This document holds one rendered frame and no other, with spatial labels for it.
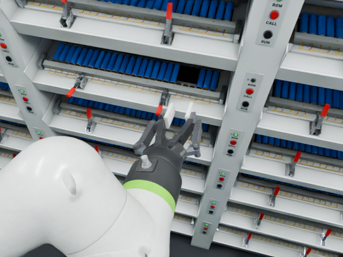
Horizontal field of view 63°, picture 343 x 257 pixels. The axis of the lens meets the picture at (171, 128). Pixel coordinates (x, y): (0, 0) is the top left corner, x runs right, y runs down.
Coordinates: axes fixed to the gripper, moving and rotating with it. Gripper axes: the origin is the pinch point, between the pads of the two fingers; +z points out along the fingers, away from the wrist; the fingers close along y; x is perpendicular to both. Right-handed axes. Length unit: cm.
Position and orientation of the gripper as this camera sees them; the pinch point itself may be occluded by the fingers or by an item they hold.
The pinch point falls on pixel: (179, 113)
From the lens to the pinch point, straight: 64.5
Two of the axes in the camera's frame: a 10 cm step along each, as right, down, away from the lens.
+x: 1.7, 8.3, 5.4
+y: -9.6, 0.1, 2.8
